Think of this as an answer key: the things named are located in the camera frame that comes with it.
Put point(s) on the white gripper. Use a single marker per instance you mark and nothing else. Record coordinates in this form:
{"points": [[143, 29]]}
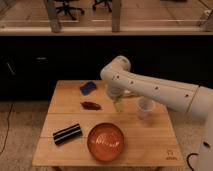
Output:
{"points": [[115, 94]]}

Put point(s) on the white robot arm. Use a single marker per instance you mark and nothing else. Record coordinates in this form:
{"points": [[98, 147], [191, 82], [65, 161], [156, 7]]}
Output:
{"points": [[183, 97]]}

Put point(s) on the blue sponge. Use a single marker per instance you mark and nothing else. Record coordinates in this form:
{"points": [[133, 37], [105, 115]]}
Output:
{"points": [[88, 87]]}

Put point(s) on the orange red bowl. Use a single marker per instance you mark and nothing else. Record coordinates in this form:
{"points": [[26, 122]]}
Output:
{"points": [[105, 142]]}

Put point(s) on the wooden table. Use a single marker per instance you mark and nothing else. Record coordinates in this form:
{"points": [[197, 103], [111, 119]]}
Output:
{"points": [[87, 131]]}

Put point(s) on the black office chair left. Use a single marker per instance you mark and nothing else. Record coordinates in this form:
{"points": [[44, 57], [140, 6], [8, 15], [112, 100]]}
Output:
{"points": [[66, 8]]}

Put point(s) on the grey metal post middle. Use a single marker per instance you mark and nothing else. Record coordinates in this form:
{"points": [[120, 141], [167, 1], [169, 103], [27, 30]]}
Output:
{"points": [[116, 11]]}

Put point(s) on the grey metal post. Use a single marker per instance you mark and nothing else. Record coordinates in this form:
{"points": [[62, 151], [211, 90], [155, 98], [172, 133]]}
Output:
{"points": [[116, 11], [52, 16]]}

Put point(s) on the grey metal post left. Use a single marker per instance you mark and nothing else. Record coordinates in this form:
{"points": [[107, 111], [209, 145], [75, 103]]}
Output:
{"points": [[52, 16]]}

